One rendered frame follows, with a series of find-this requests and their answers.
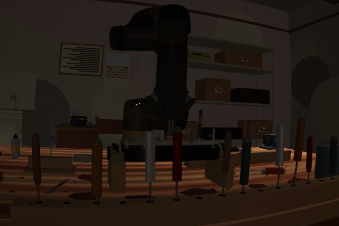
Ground blue bench vise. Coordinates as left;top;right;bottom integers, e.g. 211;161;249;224
260;126;279;151

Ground wooden chair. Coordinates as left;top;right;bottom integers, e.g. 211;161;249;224
95;116;126;145

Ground dark leather patch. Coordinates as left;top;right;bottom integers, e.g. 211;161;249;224
67;192;92;201

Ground white sink unit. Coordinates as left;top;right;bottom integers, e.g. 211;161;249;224
0;71;37;142

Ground wide brown cardboard box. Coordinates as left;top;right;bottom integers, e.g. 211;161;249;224
213;49;263;69

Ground white glue bottle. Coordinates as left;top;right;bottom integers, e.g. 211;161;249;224
10;133;22;159

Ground brown grey-capped tool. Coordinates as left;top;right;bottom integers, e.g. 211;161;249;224
291;117;306;186
91;138;104;205

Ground steel ruler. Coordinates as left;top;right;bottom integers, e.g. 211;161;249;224
44;178;70;195

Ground yellow-green flat box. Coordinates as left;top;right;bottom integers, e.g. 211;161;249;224
187;50;212;64

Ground framed wall notice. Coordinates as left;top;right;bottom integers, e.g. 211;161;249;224
58;42;105;77

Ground red grey-capped tool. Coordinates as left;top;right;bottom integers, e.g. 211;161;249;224
172;126;184;201

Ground dark red handled tool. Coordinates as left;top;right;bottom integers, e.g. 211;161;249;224
305;136;314;184

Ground white metal shelf unit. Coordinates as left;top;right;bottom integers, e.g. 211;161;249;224
185;37;276;142

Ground tan wooden block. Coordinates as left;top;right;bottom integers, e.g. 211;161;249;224
108;151;127;194
204;158;237;191

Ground tan wooden board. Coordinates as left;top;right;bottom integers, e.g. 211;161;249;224
229;146;292;165

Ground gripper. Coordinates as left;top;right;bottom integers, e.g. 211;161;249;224
144;63;197;133

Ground tall brown cardboard box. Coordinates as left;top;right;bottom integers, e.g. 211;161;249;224
195;78;232;103

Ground green grey-capped tool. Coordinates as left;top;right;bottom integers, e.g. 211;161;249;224
239;135;252;195

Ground stepped wooden block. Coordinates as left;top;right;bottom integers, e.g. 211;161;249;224
23;155;77;174

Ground black telephone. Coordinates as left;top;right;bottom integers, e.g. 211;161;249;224
69;115;90;127

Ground wooden tool rack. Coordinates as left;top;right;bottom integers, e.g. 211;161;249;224
0;180;339;226

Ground red screwdriver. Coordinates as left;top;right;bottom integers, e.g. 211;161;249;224
249;166;287;176

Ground wall calendar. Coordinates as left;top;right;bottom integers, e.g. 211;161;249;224
104;52;131;87

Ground black instrument case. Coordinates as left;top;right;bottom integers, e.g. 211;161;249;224
230;87;271;105
201;127;243;141

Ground purple pencil cup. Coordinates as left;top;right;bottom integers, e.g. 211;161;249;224
71;110;81;128

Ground brown handled tool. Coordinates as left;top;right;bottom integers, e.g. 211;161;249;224
31;133;43;204
219;130;234;197

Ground wooden desk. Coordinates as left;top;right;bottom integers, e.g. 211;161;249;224
55;122;97;149

